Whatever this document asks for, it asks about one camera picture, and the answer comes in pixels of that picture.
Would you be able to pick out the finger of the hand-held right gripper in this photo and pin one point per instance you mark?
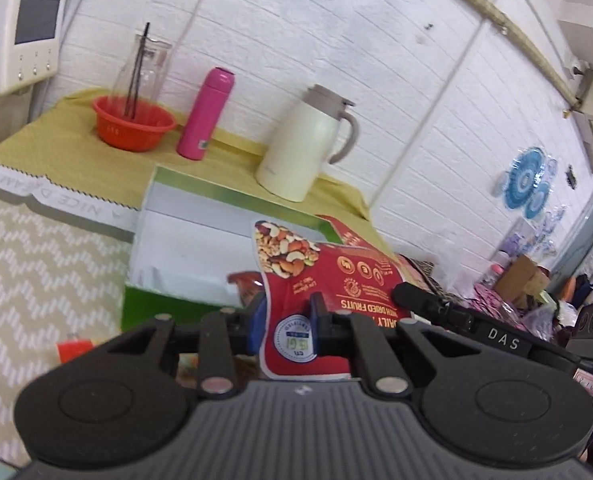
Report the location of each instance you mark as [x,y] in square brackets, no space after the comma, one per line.
[421,301]

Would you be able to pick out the brown snack packet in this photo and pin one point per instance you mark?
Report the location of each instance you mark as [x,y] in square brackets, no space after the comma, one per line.
[246,287]

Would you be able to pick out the white water dispenser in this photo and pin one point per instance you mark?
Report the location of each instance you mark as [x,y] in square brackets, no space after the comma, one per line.
[26,65]

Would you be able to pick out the red nut snack packet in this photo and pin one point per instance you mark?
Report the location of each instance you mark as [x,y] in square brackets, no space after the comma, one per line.
[356,280]

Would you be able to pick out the black straw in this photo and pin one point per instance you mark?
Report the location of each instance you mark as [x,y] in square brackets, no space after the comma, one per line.
[139,67]

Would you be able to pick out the beige wall pipe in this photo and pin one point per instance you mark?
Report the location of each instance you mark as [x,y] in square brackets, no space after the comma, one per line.
[496,12]

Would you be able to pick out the orange packet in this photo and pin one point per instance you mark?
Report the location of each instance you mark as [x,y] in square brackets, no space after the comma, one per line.
[76,351]

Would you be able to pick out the beige chevron tablecloth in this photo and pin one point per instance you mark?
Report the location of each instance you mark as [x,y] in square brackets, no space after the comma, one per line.
[36,270]

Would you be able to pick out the green cardboard box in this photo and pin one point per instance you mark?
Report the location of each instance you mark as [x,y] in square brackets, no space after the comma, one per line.
[186,230]

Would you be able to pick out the cream thermal jug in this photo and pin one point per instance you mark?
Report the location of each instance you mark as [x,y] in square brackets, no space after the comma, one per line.
[296,150]

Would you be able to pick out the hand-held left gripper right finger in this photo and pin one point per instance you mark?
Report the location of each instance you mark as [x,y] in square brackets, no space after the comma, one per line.
[318,327]

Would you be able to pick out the glass carafe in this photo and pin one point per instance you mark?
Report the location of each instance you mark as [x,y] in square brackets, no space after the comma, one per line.
[154,70]

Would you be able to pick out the pink thermos bottle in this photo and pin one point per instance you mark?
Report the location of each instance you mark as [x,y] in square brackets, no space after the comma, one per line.
[204,115]

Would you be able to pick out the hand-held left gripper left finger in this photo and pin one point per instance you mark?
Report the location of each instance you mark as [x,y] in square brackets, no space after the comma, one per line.
[256,327]

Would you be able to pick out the red plastic bowl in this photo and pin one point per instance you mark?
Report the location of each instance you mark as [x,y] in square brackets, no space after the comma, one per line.
[126,132]

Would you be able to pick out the brown cardboard box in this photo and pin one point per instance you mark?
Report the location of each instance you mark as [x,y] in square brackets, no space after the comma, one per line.
[519,280]

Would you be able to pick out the blue round wall decoration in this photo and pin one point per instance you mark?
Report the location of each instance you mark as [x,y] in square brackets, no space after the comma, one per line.
[524,180]

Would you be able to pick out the yellow tablecloth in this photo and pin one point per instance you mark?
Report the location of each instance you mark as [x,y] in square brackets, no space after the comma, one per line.
[66,160]

